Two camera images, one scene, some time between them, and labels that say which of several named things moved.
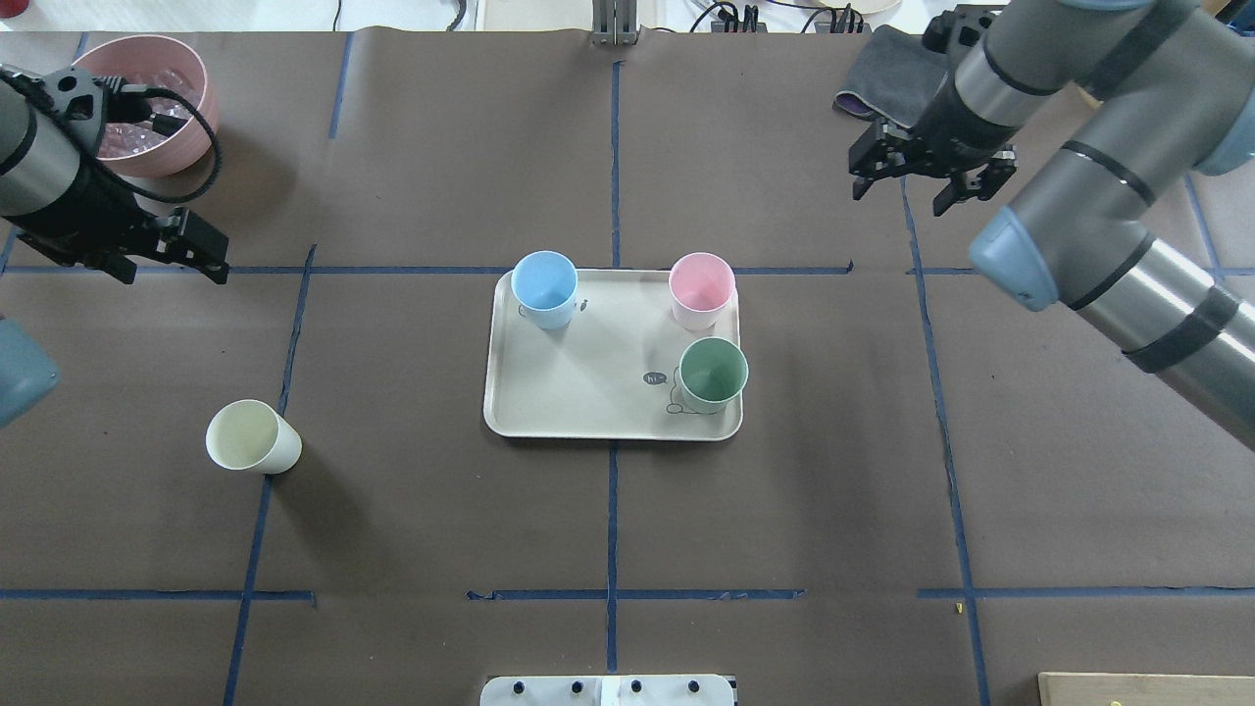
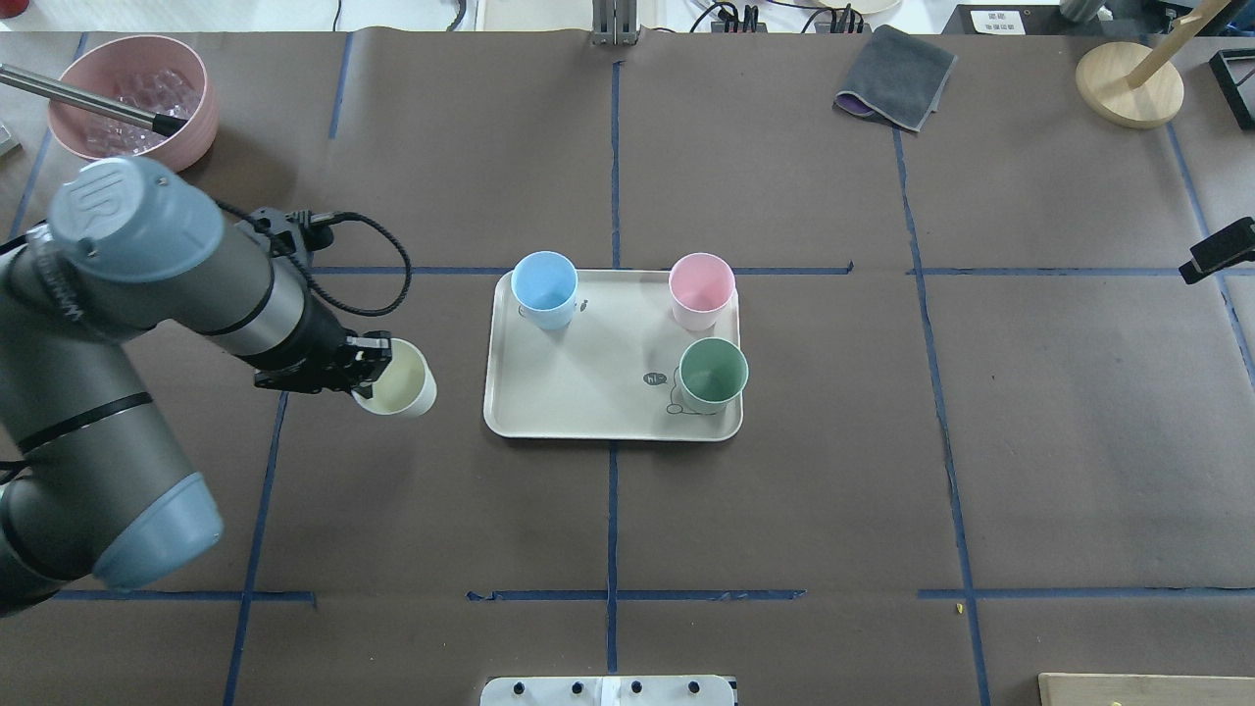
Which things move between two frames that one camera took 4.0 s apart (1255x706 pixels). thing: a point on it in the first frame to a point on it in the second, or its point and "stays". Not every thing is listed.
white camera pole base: (609, 690) stays
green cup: (712, 371) stays
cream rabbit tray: (611, 374) stays
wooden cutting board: (1073, 688) stays
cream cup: (249, 434) to (407, 386)
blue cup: (544, 284) stays
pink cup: (700, 286) stays
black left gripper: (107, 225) to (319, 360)
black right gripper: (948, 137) to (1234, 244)
